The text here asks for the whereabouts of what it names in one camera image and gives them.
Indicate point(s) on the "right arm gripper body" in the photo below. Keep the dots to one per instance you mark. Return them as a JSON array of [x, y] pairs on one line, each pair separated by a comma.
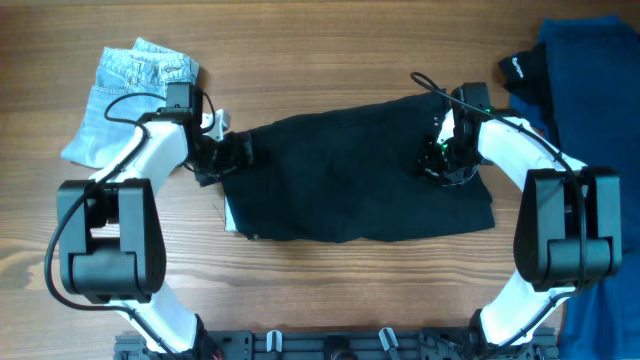
[[445, 162]]

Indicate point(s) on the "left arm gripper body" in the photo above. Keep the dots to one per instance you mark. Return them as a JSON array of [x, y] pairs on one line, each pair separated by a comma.
[[217, 160]]

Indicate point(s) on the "black shorts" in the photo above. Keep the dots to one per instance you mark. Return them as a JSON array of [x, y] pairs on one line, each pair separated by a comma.
[[346, 174]]

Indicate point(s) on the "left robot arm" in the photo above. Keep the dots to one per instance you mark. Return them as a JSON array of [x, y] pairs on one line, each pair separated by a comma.
[[108, 254]]

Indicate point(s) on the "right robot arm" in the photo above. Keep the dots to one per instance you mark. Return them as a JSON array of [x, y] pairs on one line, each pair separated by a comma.
[[568, 232]]

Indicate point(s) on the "folded light blue jeans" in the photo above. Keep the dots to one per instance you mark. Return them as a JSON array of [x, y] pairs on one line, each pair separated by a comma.
[[128, 83]]

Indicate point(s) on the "black shirt with white logo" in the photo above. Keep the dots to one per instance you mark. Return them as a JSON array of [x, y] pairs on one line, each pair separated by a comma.
[[526, 75]]

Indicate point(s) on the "blue garment pile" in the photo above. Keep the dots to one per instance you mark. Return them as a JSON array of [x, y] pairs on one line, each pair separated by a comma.
[[593, 70]]

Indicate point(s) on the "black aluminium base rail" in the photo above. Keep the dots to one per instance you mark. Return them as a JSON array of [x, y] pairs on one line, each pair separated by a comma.
[[427, 343]]

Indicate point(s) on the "right white rail clip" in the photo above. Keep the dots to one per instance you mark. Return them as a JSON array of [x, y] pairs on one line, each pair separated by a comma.
[[389, 343]]

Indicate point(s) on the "white rail clip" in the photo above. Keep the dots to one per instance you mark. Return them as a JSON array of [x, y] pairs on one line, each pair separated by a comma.
[[274, 342], [389, 343]]

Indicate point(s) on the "left white rail clip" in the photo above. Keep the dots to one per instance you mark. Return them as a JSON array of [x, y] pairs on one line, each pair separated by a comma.
[[274, 342]]

